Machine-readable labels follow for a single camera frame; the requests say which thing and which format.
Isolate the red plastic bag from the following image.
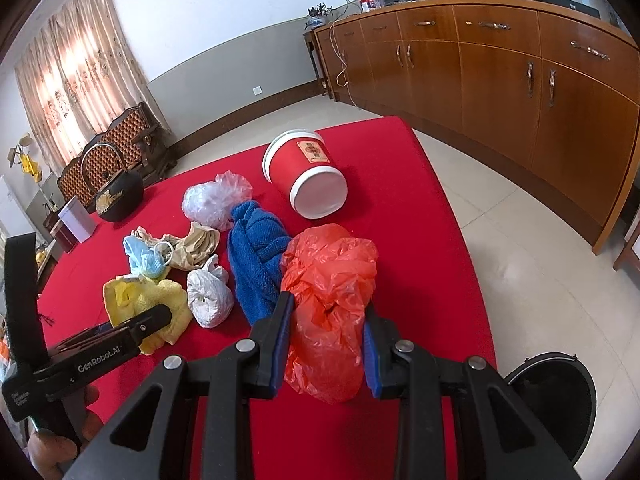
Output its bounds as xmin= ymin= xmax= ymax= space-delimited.
xmin=280 ymin=223 xmax=378 ymax=404

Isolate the clear crumpled plastic bag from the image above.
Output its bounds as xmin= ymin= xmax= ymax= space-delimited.
xmin=181 ymin=171 xmax=253 ymax=232

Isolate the black trash bin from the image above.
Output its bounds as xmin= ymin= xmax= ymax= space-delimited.
xmin=504 ymin=352 xmax=597 ymax=466

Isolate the dark wooden stand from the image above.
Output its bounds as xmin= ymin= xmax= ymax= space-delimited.
xmin=613 ymin=212 xmax=640 ymax=271

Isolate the light blue face mask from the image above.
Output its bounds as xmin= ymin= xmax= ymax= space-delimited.
xmin=122 ymin=235 xmax=174 ymax=281

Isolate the red tablecloth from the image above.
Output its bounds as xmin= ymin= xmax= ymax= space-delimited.
xmin=38 ymin=117 xmax=495 ymax=479

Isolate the beige crumpled paper bag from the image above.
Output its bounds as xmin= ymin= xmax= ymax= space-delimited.
xmin=131 ymin=221 xmax=220 ymax=271

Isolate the yellow towel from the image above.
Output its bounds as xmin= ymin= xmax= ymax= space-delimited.
xmin=103 ymin=276 xmax=193 ymax=356

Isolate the blue towel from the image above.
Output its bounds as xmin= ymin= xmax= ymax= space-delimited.
xmin=227 ymin=200 xmax=291 ymax=326

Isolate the red paper cup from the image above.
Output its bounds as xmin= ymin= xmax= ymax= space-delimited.
xmin=262 ymin=129 xmax=348 ymax=220

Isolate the low cabinet with fruit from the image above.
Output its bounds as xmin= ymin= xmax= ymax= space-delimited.
xmin=36 ymin=240 xmax=63 ymax=295

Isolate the white tin box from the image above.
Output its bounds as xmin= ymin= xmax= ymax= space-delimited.
xmin=58 ymin=196 xmax=96 ymax=243

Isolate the patterned curtain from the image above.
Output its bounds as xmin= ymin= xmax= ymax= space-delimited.
xmin=15 ymin=0 xmax=166 ymax=172

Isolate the person's left hand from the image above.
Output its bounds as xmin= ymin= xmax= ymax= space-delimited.
xmin=27 ymin=385 xmax=103 ymax=480

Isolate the white hanging cable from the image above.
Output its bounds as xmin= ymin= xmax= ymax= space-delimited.
xmin=328 ymin=0 xmax=362 ymax=109

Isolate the black iron teapot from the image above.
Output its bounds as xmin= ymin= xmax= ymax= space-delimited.
xmin=80 ymin=141 xmax=144 ymax=223

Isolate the white crumpled plastic bag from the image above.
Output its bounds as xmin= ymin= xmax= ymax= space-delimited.
xmin=186 ymin=254 xmax=235 ymax=328

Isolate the wooden sofa bench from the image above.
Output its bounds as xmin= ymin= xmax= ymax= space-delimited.
xmin=58 ymin=102 xmax=177 ymax=210

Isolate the potted plant on sideboard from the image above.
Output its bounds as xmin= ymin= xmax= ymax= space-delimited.
xmin=305 ymin=2 xmax=333 ymax=30

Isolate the long wooden sideboard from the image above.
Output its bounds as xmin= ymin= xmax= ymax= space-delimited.
xmin=314 ymin=0 xmax=639 ymax=252

